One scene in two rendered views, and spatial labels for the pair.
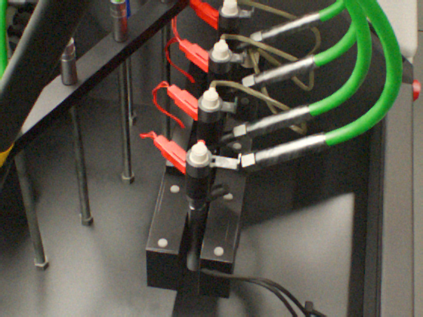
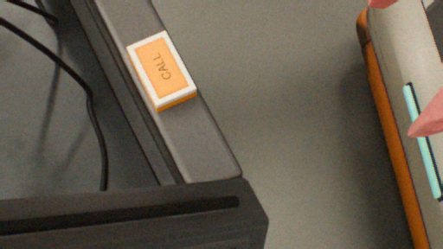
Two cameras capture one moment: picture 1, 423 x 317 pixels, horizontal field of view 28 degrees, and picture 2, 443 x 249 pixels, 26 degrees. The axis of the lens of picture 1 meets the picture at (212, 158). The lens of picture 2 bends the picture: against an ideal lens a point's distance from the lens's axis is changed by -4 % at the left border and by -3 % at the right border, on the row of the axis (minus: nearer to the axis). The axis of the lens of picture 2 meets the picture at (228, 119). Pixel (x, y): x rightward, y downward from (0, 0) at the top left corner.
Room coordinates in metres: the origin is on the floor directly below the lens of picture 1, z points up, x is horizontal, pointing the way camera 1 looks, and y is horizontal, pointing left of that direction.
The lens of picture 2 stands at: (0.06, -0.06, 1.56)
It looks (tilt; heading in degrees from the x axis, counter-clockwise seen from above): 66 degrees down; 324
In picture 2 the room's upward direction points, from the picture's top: 4 degrees clockwise
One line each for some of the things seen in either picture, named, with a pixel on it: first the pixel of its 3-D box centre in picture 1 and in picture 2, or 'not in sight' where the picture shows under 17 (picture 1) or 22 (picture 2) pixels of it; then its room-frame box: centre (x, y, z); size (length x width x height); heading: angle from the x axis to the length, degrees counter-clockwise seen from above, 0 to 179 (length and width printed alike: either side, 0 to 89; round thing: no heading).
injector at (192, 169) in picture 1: (205, 216); not in sight; (0.57, 0.00, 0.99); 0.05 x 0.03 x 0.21; 84
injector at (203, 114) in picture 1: (215, 164); not in sight; (0.65, 0.00, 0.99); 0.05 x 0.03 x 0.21; 84
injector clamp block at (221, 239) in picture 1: (209, 180); not in sight; (0.70, 0.00, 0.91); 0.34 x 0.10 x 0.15; 174
